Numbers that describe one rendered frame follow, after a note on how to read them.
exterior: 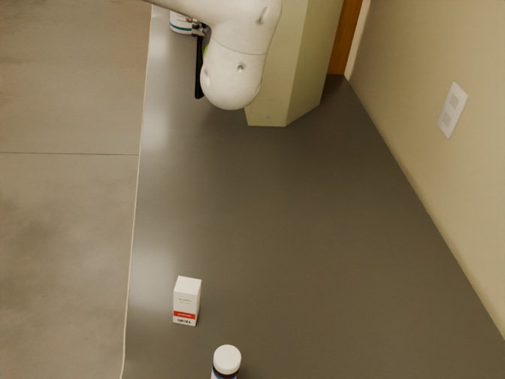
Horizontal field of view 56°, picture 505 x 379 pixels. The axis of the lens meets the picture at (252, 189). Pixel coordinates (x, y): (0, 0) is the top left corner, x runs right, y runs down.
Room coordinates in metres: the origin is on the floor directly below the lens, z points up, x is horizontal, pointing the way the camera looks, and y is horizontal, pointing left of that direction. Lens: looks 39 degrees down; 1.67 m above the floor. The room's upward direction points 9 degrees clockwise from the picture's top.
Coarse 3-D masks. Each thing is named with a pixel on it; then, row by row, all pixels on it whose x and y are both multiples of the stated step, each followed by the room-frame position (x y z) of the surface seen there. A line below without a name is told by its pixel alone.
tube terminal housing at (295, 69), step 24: (288, 0) 1.21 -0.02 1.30; (312, 0) 1.23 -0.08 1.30; (336, 0) 1.35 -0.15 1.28; (288, 24) 1.21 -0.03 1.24; (312, 24) 1.25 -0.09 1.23; (336, 24) 1.38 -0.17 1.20; (288, 48) 1.21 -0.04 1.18; (312, 48) 1.28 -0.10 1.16; (264, 72) 1.20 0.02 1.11; (288, 72) 1.21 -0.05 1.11; (312, 72) 1.30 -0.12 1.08; (264, 96) 1.20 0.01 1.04; (288, 96) 1.22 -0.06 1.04; (312, 96) 1.33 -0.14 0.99; (264, 120) 1.20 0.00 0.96; (288, 120) 1.23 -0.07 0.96
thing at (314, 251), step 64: (192, 64) 1.54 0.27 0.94; (192, 128) 1.14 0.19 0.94; (256, 128) 1.19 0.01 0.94; (320, 128) 1.24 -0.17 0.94; (192, 192) 0.86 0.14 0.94; (256, 192) 0.90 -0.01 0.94; (320, 192) 0.94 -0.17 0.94; (384, 192) 0.98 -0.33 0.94; (192, 256) 0.66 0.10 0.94; (256, 256) 0.69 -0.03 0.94; (320, 256) 0.72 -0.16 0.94; (384, 256) 0.74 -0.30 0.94; (448, 256) 0.77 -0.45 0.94; (128, 320) 0.49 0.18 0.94; (256, 320) 0.53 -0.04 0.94; (320, 320) 0.55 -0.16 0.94; (384, 320) 0.57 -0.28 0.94; (448, 320) 0.60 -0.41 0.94
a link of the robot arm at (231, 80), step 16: (208, 48) 0.77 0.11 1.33; (224, 48) 0.74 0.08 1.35; (208, 64) 0.76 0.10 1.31; (224, 64) 0.74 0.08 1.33; (240, 64) 0.74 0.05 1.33; (256, 64) 0.75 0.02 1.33; (208, 80) 0.75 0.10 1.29; (224, 80) 0.73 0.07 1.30; (240, 80) 0.74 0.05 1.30; (256, 80) 0.76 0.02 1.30; (208, 96) 0.75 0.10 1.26; (224, 96) 0.73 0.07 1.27; (240, 96) 0.74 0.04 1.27
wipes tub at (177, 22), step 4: (172, 12) 1.81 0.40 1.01; (172, 16) 1.81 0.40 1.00; (176, 16) 1.80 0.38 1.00; (180, 16) 1.79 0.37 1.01; (184, 16) 1.79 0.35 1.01; (172, 20) 1.81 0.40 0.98; (176, 20) 1.80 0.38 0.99; (180, 20) 1.79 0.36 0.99; (184, 20) 1.79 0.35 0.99; (172, 24) 1.81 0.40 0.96; (176, 24) 1.80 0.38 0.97; (180, 24) 1.79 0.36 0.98; (184, 24) 1.79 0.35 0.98; (188, 24) 1.79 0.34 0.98; (172, 28) 1.81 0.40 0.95; (176, 28) 1.80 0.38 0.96; (180, 28) 1.79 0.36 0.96; (184, 28) 1.79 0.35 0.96; (188, 28) 1.79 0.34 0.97; (180, 32) 1.79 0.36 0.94; (184, 32) 1.79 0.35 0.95; (188, 32) 1.79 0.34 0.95
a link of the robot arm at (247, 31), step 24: (144, 0) 0.80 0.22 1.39; (168, 0) 0.77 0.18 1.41; (192, 0) 0.76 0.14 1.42; (216, 0) 0.75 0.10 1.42; (240, 0) 0.74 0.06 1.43; (264, 0) 0.75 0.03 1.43; (216, 24) 0.76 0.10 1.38; (240, 24) 0.74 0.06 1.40; (264, 24) 0.75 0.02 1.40; (240, 48) 0.74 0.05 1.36; (264, 48) 0.76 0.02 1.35
